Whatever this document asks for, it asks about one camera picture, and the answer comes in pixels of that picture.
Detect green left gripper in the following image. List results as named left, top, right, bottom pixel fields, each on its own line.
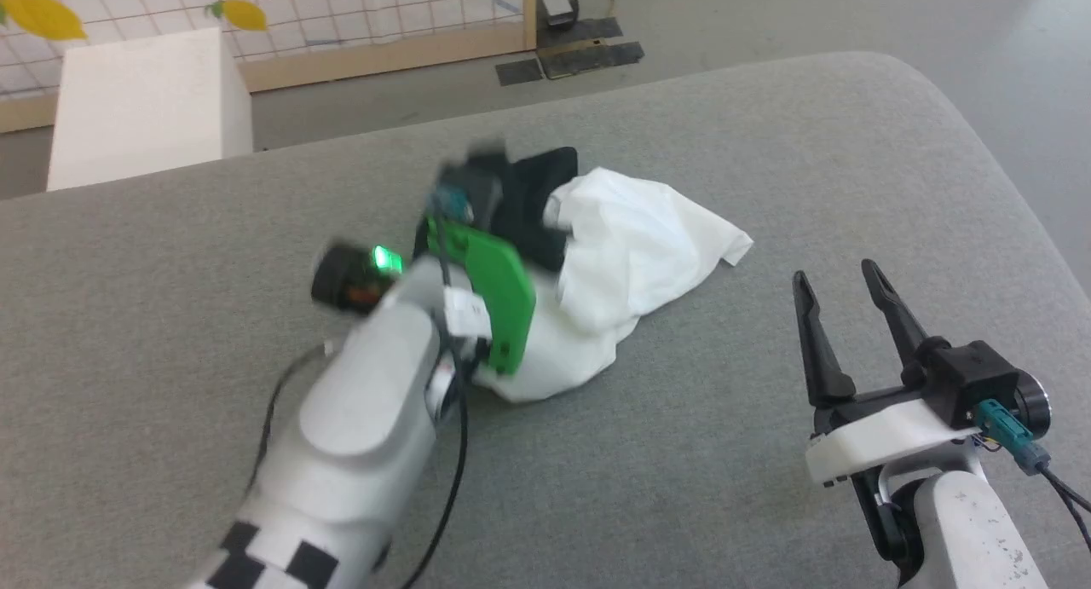
left=424, top=217, right=538, bottom=375

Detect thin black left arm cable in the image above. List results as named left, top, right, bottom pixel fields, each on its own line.
left=399, top=222, right=471, bottom=589

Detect black cable with teal plug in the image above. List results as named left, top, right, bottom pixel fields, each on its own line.
left=976, top=399, right=1091, bottom=556

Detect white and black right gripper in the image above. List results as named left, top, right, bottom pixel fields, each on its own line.
left=792, top=258, right=983, bottom=488

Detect lemon print partition panel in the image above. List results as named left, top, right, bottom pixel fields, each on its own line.
left=0, top=0, right=540, bottom=135

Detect white box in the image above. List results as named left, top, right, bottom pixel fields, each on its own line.
left=47, top=28, right=254, bottom=191

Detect white garment with black sleeve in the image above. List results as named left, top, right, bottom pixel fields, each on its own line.
left=473, top=148, right=755, bottom=402

